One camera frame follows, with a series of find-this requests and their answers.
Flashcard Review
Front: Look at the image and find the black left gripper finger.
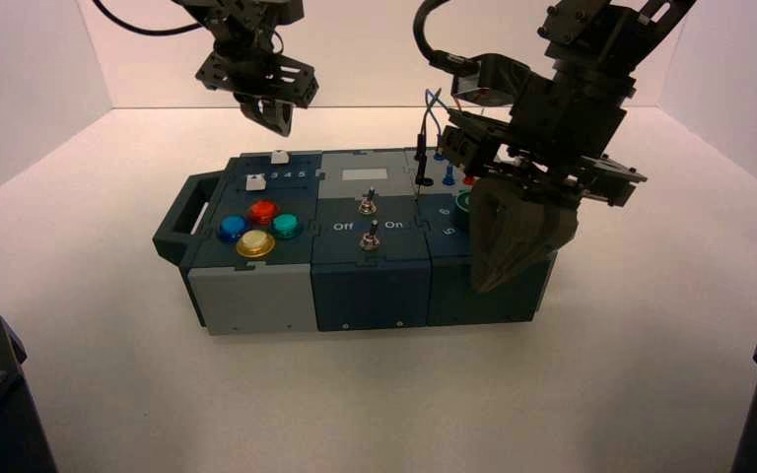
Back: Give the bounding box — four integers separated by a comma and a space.
238, 94, 273, 130
265, 99, 296, 138

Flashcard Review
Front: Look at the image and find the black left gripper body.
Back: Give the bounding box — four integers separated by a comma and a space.
196, 31, 320, 109

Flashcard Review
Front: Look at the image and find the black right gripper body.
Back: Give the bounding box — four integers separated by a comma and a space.
437, 59, 649, 209

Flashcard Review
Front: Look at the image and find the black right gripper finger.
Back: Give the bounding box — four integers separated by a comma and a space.
491, 194, 581, 293
469, 177, 526, 294

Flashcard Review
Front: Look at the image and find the dark teal grey control box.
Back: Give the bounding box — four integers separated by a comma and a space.
151, 148, 557, 337

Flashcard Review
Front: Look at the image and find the red round push button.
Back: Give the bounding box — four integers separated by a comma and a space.
247, 199, 280, 227

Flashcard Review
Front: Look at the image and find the green round push button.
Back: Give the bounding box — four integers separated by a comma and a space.
267, 213, 303, 240

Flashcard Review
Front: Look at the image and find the blue round push button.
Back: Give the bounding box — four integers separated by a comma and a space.
216, 215, 250, 244

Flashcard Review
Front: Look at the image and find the yellow round push button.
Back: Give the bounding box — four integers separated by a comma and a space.
235, 231, 276, 260

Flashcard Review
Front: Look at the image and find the blue jumper cable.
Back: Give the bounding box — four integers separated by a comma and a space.
424, 89, 459, 188

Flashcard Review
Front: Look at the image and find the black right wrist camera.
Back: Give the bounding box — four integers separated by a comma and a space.
449, 54, 533, 112

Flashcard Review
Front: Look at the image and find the black jumper cable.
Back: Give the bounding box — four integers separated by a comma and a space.
412, 88, 444, 200

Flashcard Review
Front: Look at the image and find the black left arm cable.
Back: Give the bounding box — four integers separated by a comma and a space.
91, 0, 207, 37

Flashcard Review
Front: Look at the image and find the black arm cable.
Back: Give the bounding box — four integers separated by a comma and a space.
412, 0, 484, 74
91, 0, 207, 37

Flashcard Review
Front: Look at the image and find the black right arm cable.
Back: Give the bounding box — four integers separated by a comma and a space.
412, 0, 484, 74

